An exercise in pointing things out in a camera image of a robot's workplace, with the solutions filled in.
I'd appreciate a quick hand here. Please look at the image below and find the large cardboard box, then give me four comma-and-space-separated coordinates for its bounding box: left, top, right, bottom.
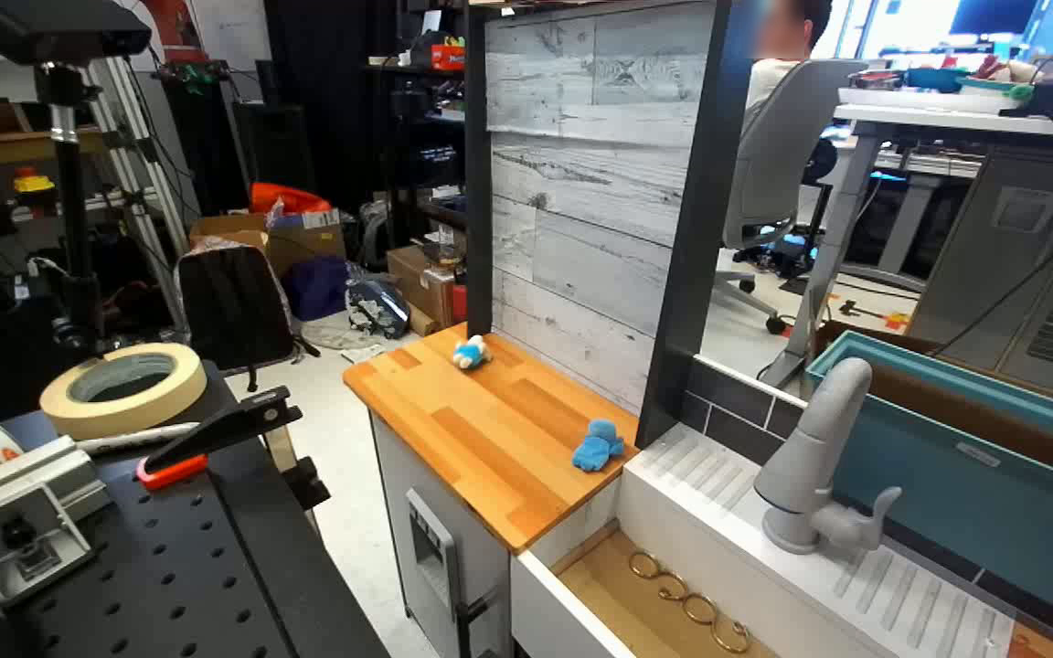
187, 208, 352, 282

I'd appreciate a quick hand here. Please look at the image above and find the white wood backsplash panel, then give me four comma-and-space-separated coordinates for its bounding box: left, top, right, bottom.
483, 0, 720, 419

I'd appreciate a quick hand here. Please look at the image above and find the white toy sink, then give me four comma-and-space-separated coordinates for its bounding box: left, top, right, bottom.
509, 419, 1021, 658

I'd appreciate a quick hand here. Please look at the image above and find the beige masking tape roll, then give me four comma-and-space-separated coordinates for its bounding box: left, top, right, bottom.
36, 338, 211, 441

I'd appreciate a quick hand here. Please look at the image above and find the wooden countertop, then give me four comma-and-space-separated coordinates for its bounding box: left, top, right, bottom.
339, 321, 643, 557

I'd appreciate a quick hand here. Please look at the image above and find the white desk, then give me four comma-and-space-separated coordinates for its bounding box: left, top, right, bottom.
757, 81, 1053, 391

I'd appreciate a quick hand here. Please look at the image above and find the white marker pen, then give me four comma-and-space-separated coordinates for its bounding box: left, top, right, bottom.
68, 418, 204, 455

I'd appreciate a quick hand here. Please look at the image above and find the blue plush toy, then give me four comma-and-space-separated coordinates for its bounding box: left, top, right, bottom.
567, 418, 628, 477

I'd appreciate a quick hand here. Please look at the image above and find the black backpack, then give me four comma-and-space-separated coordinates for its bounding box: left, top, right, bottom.
170, 232, 307, 368

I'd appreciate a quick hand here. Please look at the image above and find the small white blue toy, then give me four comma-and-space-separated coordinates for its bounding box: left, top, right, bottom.
449, 334, 493, 375

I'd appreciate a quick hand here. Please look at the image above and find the thin black frame post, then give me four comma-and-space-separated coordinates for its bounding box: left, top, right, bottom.
464, 3, 497, 338

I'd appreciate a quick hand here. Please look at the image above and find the black tripod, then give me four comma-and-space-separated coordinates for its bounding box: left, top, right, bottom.
31, 58, 108, 357

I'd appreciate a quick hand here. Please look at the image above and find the grey metal bracket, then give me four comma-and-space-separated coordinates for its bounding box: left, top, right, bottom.
0, 487, 97, 611

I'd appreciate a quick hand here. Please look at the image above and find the black camera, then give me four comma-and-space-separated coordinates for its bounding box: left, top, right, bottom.
0, 0, 154, 68

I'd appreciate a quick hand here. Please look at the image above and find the teal box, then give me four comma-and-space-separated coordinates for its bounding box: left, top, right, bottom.
799, 326, 1053, 641

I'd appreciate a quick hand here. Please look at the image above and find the black shelf unit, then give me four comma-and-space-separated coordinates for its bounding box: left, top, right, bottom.
363, 0, 476, 247

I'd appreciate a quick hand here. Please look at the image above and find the small cardboard box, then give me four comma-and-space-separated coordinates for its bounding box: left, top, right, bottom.
385, 240, 472, 337

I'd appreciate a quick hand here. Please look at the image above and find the black clamp orange handle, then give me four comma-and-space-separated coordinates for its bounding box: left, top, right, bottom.
130, 382, 307, 497

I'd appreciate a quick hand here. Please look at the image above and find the wide black frame post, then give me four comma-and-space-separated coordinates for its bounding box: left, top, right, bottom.
637, 0, 738, 448

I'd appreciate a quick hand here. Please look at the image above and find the aluminium frame rail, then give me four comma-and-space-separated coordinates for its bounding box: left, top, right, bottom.
85, 52, 194, 326

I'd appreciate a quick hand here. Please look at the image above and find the blue bag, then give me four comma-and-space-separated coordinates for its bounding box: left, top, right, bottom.
286, 252, 355, 326

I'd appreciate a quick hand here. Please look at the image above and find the orange bag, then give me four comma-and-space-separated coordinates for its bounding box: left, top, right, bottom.
244, 178, 335, 222

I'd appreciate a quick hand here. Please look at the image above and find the white toy kitchen cabinet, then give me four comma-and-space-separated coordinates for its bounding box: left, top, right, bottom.
365, 408, 517, 658

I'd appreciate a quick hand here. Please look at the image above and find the grey toy faucet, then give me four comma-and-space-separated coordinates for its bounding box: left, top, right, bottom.
750, 356, 907, 566

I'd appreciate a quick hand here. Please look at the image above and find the person in white shirt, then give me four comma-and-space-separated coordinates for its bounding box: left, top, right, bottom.
743, 0, 835, 115

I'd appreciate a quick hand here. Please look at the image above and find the grey office chair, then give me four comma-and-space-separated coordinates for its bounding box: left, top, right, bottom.
715, 55, 873, 337

